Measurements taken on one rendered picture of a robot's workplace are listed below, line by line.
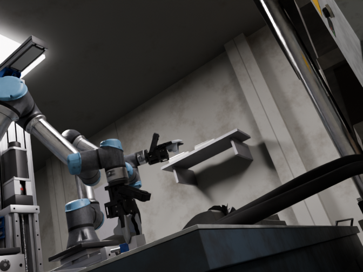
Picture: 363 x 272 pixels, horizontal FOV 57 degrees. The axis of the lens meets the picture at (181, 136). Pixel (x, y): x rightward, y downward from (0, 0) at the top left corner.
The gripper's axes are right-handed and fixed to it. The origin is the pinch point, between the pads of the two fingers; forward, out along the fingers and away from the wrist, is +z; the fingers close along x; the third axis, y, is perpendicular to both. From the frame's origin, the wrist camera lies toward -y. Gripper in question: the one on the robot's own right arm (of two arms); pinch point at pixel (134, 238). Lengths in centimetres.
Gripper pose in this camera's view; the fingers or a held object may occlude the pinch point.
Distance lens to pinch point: 117.1
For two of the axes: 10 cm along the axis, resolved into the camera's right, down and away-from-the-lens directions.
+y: -8.4, 3.4, 4.1
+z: 2.5, 9.3, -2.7
